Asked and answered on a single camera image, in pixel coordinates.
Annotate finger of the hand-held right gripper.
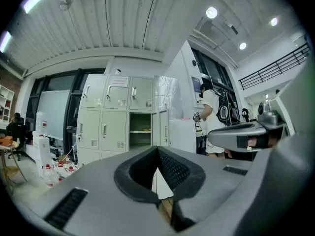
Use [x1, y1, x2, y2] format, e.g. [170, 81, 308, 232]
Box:
[207, 121, 269, 154]

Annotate white locker cabinets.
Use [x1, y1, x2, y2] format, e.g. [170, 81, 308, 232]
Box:
[75, 73, 171, 166]

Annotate white board panel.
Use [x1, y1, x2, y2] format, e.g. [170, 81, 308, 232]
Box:
[36, 89, 71, 142]

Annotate black metal railing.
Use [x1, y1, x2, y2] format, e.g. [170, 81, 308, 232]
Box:
[238, 42, 311, 91]

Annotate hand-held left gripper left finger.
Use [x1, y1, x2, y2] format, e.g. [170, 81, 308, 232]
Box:
[13, 146, 173, 236]

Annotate person's right hand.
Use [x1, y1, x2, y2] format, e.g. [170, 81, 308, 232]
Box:
[247, 134, 275, 149]

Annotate red and white paper notice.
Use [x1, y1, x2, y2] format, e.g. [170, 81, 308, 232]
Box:
[109, 76, 129, 88]

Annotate blue wall poster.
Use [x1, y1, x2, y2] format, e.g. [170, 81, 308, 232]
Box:
[191, 76, 201, 94]

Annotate white shelf unit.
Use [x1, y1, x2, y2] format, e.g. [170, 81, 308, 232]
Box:
[0, 84, 15, 124]

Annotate black office chair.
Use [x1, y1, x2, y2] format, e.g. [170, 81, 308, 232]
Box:
[7, 145, 27, 162]

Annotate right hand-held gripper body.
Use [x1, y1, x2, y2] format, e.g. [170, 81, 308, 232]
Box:
[255, 58, 315, 142]

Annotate silver foil sheet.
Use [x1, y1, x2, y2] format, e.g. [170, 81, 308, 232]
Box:
[154, 75, 185, 120]

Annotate round wooden stool table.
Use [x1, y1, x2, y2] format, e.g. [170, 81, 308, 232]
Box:
[0, 141, 28, 183]

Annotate white box red label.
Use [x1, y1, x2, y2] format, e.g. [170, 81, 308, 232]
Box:
[35, 111, 49, 133]

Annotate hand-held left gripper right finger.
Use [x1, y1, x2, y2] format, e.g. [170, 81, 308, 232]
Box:
[157, 131, 315, 236]

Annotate large white cardboard box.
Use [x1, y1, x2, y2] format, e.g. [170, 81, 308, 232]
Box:
[32, 131, 52, 177]

